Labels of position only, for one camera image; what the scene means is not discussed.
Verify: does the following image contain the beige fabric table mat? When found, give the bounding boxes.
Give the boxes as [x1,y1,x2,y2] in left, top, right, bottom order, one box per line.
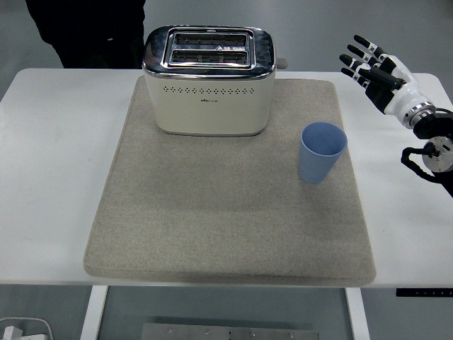
[83,76,377,287]

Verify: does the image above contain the black table control panel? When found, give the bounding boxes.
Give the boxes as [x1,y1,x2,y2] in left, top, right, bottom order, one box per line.
[396,288,453,298]

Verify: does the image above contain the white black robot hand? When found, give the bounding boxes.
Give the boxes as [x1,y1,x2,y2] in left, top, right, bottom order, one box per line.
[338,34,424,116]

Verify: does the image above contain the white power adapter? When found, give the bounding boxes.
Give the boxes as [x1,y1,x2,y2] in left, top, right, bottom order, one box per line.
[1,325,24,340]

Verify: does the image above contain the cream and chrome toaster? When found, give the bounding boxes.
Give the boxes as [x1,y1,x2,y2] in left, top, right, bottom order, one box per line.
[142,25,289,137]

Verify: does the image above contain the white table leg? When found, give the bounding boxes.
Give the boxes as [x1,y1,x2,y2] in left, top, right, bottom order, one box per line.
[79,285,109,340]
[345,288,371,340]

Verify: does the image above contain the blue ribbed plastic cup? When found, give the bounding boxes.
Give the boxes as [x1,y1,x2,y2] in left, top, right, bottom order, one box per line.
[297,121,348,185]

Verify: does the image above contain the person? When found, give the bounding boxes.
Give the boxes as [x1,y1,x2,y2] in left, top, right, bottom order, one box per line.
[24,0,147,70]

